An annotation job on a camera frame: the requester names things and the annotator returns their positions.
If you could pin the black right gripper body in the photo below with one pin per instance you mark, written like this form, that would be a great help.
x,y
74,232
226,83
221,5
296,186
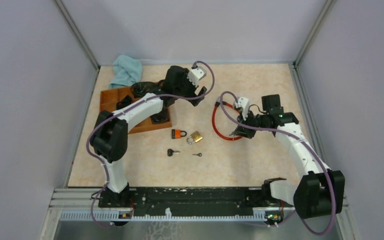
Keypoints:
x,y
255,121

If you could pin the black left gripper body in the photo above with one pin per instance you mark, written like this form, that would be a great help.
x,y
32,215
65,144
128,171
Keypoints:
x,y
191,90

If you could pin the brass padlock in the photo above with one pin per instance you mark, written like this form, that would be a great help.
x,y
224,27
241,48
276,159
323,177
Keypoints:
x,y
194,138

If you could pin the orange black padlock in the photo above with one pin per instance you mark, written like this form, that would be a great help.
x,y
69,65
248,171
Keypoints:
x,y
178,133

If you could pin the black head key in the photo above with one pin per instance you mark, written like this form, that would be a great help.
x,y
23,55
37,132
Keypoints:
x,y
171,152

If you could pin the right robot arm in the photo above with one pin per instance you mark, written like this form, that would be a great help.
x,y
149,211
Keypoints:
x,y
320,191

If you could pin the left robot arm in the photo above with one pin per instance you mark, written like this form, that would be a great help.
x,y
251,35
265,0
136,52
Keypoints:
x,y
108,141

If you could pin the rolled dark tie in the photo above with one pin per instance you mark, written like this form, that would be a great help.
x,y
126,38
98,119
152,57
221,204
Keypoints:
x,y
161,117

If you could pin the dark patterned tie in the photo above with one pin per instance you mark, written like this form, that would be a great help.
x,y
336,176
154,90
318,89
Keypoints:
x,y
140,89

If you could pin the rolled tie middle tray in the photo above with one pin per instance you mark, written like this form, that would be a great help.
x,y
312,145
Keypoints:
x,y
126,101

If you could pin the light blue towel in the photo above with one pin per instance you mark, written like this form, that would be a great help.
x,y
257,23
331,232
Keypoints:
x,y
127,71

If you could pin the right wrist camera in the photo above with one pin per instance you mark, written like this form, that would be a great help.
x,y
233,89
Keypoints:
x,y
242,104

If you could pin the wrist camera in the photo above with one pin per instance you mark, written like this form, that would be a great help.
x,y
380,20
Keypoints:
x,y
195,75
242,104

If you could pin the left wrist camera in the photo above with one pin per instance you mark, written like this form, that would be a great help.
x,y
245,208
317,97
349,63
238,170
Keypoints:
x,y
195,75

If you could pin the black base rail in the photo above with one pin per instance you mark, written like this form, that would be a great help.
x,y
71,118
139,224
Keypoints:
x,y
182,199

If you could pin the white slotted cable duct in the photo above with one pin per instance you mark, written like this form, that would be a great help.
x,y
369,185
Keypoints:
x,y
116,216

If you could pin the aluminium frame post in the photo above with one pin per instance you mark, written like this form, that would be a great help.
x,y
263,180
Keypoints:
x,y
60,5

